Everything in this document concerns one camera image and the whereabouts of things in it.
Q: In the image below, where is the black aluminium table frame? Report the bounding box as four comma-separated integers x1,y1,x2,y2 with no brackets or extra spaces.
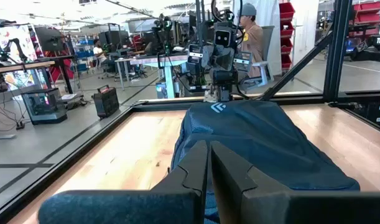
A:
0,0,380,224

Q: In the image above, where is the colourful patterned curtain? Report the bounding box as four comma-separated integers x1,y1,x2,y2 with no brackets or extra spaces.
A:
0,24,38,91

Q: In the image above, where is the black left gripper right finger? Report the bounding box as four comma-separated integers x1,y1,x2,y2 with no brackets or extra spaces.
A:
210,139,380,224

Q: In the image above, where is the white table with blue leg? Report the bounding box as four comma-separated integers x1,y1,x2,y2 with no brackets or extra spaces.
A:
114,53,190,100

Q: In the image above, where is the black monitor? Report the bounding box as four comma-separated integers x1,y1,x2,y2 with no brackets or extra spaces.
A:
34,26,66,52

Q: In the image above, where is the glass computer case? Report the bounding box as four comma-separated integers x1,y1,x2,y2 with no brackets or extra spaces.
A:
21,87,68,126

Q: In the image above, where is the person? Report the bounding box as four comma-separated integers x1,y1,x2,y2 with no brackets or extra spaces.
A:
238,2,265,78
92,39,109,68

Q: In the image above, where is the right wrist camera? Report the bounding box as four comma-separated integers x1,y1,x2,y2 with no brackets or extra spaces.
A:
213,21,233,47

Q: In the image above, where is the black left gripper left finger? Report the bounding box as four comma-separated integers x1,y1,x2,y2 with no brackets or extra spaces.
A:
37,139,208,224

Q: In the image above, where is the dark blue backpack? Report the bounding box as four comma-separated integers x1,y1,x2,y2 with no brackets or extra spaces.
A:
170,100,361,224

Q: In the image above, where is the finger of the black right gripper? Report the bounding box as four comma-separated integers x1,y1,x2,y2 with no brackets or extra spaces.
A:
222,46,253,73
187,43,223,71

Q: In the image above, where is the black portable box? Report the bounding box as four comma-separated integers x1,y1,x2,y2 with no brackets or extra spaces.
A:
92,85,120,119

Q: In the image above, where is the red storage bin rack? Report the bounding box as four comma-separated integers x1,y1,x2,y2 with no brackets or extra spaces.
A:
278,1,296,71
348,1,380,26

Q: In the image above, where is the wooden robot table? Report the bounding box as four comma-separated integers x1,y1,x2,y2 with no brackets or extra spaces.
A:
0,60,56,75

